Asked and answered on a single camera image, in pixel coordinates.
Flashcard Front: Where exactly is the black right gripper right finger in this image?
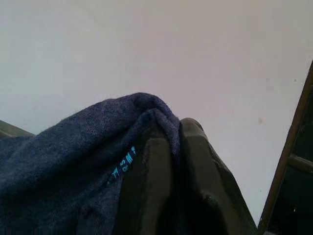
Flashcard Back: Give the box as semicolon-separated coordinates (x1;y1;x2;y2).
179;117;259;235

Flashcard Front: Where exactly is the brown window frame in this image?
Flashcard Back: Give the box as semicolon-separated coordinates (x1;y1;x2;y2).
257;60;313;235

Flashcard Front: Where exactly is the navy blue garment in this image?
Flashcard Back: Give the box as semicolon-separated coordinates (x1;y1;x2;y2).
0;92;183;235

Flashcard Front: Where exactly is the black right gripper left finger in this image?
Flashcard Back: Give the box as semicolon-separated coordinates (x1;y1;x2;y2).
114;137;187;235

